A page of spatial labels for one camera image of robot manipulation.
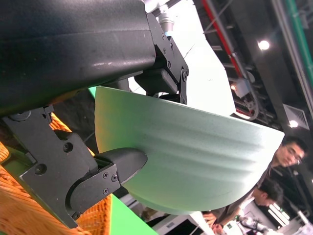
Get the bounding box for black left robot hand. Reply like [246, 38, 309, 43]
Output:
[0, 0, 189, 230]

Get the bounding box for pale grey-green bowl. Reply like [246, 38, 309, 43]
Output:
[94, 86, 285, 216]

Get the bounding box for orange wicker basket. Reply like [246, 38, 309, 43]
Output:
[0, 112, 113, 235]

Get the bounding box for red ceiling pipe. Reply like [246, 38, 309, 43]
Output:
[201, 0, 245, 79]

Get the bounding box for grey ceiling junction box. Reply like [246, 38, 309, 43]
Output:
[234, 78, 251, 97]

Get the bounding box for metal ceiling air vent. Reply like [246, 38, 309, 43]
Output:
[282, 104, 308, 129]

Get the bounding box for man wearing glasses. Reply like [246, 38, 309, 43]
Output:
[215, 136, 309, 227]

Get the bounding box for black-haired man looking down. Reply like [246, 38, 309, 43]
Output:
[251, 181, 285, 209]

